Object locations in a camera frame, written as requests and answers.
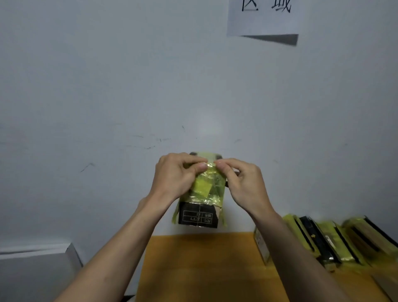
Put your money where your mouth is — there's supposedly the person's right hand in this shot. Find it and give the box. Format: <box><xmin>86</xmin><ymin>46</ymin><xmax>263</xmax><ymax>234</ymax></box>
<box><xmin>214</xmin><ymin>158</ymin><xmax>276</xmax><ymax>219</ymax></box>

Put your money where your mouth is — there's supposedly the person's left hand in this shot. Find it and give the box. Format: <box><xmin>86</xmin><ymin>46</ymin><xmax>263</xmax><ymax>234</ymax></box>
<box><xmin>149</xmin><ymin>152</ymin><xmax>208</xmax><ymax>205</ymax></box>

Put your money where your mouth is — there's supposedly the yellow-wrapped black packet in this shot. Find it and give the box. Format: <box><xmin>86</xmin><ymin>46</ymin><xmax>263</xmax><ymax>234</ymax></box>
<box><xmin>171</xmin><ymin>151</ymin><xmax>239</xmax><ymax>229</ymax></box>

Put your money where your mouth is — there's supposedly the person's left forearm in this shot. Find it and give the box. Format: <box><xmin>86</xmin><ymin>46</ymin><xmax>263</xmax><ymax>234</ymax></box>
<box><xmin>53</xmin><ymin>192</ymin><xmax>172</xmax><ymax>302</ymax></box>

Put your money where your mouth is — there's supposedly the person's right forearm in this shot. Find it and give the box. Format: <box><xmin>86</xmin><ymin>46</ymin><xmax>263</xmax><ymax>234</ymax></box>
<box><xmin>251</xmin><ymin>210</ymin><xmax>353</xmax><ymax>302</ymax></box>

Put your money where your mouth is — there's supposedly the row of yellow-wrapped packets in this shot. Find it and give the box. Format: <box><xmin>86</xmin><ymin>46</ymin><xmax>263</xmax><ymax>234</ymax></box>
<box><xmin>254</xmin><ymin>213</ymin><xmax>398</xmax><ymax>273</ymax></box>

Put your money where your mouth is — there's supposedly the white box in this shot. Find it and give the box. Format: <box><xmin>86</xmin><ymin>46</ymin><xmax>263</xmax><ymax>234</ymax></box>
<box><xmin>0</xmin><ymin>243</ymin><xmax>84</xmax><ymax>302</ymax></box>

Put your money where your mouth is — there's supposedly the white paper wall sign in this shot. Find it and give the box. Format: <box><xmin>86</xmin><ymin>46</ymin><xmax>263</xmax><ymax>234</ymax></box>
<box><xmin>227</xmin><ymin>0</ymin><xmax>300</xmax><ymax>46</ymax></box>

